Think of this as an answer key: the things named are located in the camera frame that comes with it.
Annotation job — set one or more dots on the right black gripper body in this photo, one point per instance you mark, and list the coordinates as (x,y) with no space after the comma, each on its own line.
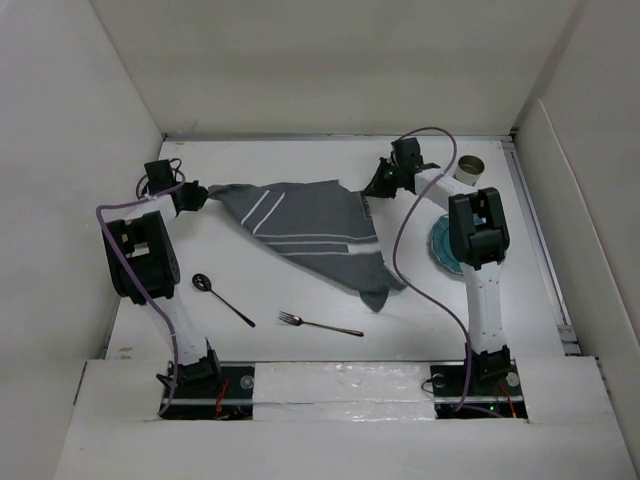
(389,172)

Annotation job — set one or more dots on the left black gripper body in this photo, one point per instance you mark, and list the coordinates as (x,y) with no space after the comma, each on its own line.
(189,196)

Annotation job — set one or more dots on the grey striped cloth placemat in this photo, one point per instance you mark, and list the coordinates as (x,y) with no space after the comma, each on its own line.
(322,227)

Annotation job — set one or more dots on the white brown ceramic cup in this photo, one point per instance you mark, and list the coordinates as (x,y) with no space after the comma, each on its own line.
(469,169)

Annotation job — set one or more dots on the teal ceramic plate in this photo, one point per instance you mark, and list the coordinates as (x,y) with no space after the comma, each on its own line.
(440,249)

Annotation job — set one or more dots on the dark metal spoon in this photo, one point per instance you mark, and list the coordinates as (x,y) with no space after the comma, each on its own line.
(202,283)

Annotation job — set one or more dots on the dark metal fork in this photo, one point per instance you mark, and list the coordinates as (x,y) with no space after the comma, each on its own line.
(295,320)

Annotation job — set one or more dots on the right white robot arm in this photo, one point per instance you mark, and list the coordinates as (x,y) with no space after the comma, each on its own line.
(478,239)

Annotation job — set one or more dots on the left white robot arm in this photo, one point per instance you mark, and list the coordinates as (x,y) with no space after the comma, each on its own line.
(144,268)

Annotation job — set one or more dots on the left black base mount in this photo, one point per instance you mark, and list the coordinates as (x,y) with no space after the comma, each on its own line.
(228,399)

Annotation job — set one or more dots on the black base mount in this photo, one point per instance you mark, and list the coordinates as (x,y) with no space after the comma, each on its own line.
(228,399)
(498,398)

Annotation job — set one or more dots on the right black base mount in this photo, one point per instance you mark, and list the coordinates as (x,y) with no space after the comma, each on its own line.
(498,398)

